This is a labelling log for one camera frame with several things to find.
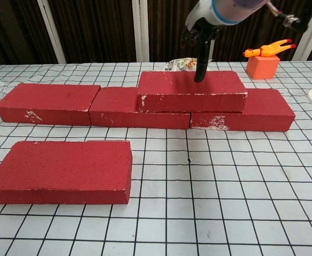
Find red brick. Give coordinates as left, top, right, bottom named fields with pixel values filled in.
left=137, top=70, right=248, bottom=114
left=89, top=86, right=191, bottom=130
left=189, top=88, right=297, bottom=132
left=0, top=83, right=102, bottom=126
left=0, top=140, right=133, bottom=205

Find white metal frame post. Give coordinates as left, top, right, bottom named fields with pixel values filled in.
left=132, top=0, right=150, bottom=62
left=205, top=26, right=220, bottom=61
left=37, top=0, right=66, bottom=64
left=291, top=0, right=312, bottom=61

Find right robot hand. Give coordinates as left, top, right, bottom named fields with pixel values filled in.
left=181, top=18, right=220, bottom=83

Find right arm cable plug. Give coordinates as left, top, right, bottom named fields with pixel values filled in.
left=266, top=1, right=310, bottom=34

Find yellow rubber chicken toy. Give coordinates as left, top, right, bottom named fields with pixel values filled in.
left=242, top=38, right=297, bottom=58

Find orange foam cube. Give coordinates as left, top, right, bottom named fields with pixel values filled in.
left=245, top=55, right=281, bottom=80

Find white black grid tablecloth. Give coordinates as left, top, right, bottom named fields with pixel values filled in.
left=0, top=61, right=312, bottom=256

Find white printed snack bag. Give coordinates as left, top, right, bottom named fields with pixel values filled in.
left=164, top=57, right=213, bottom=72

